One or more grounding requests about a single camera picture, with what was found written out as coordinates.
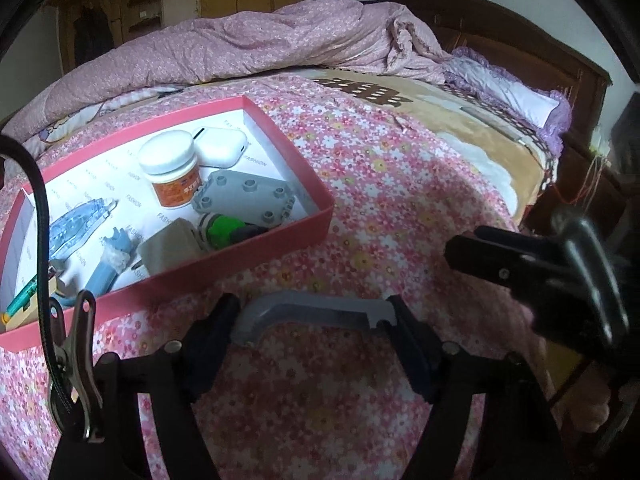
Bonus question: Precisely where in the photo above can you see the pink floral bedsheet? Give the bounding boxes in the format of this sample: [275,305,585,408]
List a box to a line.
[0,72,556,480]

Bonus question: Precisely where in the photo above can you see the blue correction tape dispenser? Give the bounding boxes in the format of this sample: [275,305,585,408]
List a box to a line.
[47,197,120,261]

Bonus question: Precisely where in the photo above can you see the metal spring clip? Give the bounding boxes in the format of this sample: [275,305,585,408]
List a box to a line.
[550,207,631,346]
[47,290,106,443]

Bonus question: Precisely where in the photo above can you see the black cable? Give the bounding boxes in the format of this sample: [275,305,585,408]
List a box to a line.
[0,134,81,431]

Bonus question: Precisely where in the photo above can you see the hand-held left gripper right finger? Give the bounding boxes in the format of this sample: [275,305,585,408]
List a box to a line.
[385,295,571,480]

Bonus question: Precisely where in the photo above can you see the white earbuds case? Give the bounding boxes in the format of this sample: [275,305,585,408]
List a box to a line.
[191,127,249,169]

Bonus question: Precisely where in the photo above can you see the beige printed blanket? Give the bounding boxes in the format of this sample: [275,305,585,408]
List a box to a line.
[305,67,556,226]

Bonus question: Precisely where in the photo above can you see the white jar with orange label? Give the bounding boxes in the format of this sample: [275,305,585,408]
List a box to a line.
[138,130,207,209]

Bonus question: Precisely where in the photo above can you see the red cardboard box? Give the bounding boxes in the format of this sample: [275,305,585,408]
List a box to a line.
[0,96,335,353]

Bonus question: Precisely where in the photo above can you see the white pillow with purple frill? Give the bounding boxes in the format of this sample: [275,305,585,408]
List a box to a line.
[442,47,571,146]

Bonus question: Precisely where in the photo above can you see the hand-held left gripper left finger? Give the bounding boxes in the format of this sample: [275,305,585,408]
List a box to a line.
[50,292,243,480]

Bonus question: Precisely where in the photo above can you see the dark hanging jacket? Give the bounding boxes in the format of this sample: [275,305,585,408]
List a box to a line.
[74,5,112,68]

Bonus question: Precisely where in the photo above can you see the wooden strip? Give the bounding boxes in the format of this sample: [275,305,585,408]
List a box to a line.
[0,304,41,333]

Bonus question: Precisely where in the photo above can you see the grey curved handle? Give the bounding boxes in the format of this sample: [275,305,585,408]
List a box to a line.
[232,290,398,347]

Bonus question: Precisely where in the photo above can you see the green pen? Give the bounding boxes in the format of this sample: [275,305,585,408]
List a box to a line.
[0,280,38,322]

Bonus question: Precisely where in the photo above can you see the pink quilt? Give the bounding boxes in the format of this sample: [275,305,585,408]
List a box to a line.
[0,0,451,136]

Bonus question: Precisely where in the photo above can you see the beige power adapter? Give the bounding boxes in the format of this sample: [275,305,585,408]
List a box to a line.
[137,220,206,277]

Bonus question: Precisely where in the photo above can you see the person's right hand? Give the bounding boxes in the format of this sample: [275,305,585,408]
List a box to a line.
[547,347,612,433]

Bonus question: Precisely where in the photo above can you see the wooden corner shelf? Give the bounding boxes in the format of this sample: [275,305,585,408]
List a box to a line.
[120,0,166,38]

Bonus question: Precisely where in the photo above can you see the dark wooden headboard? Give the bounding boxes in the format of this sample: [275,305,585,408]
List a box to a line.
[360,0,613,241]

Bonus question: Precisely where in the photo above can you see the grey studded plate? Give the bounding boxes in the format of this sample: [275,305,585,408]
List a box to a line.
[191,169,297,226]

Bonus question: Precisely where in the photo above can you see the green and black small toy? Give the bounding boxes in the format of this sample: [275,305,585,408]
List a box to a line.
[196,212,269,252]

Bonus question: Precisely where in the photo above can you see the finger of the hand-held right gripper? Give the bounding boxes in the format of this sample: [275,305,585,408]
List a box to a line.
[472,225,568,263]
[444,236,556,308]

